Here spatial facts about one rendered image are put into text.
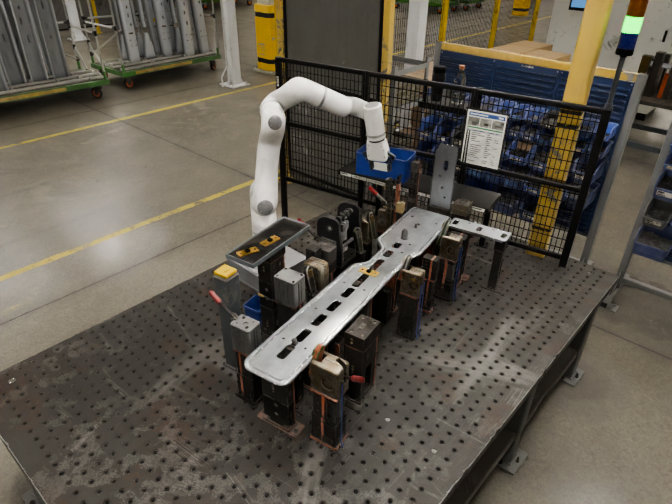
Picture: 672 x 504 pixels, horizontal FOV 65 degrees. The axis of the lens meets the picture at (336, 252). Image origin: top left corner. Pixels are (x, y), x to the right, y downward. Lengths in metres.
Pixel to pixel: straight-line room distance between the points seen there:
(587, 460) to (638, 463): 0.25
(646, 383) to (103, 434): 2.89
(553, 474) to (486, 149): 1.65
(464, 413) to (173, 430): 1.06
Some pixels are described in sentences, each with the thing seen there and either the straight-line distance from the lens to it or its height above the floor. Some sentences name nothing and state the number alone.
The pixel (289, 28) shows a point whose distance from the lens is 4.95.
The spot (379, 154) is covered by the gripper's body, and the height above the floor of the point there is 1.35.
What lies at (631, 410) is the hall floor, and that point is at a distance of 3.41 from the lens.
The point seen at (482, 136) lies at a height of 1.32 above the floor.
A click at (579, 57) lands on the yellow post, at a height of 1.75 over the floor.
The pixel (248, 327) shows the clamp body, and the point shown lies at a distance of 1.84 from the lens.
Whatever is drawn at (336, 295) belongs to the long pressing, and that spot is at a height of 1.00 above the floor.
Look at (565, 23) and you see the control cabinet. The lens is 8.74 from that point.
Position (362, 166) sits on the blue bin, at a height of 1.08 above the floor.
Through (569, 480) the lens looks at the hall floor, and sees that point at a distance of 2.95.
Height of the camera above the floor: 2.23
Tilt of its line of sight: 32 degrees down
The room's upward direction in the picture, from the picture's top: 1 degrees clockwise
